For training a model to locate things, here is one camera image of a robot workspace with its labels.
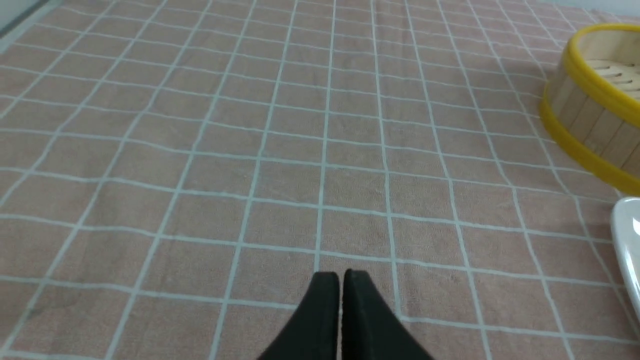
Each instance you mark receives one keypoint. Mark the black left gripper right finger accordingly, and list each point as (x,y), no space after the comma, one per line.
(371,331)

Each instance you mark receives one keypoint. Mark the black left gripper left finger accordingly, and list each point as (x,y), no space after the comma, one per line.
(311,333)

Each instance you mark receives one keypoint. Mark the white square plate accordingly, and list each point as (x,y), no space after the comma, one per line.
(625,230)

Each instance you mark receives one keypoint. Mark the pink checkered tablecloth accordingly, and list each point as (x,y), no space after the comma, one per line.
(173,172)

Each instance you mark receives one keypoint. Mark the bamboo steamer basket yellow rim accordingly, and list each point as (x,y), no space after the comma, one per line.
(590,107)

